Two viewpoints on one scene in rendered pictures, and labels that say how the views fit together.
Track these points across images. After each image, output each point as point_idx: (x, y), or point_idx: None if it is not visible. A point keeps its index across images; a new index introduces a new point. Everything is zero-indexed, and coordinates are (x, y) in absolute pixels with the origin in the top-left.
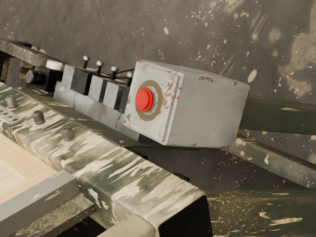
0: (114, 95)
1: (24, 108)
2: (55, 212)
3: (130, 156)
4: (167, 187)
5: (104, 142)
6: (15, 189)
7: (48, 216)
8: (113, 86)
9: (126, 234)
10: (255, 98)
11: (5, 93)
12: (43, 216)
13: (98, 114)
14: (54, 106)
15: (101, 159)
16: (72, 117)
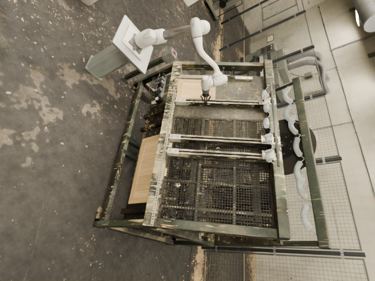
0: (163, 77)
1: (170, 94)
2: None
3: (172, 71)
4: (175, 64)
5: (171, 76)
6: (186, 81)
7: None
8: (162, 77)
9: (184, 62)
10: (158, 58)
11: (168, 102)
12: None
13: (164, 85)
14: (167, 91)
15: (175, 73)
16: (168, 85)
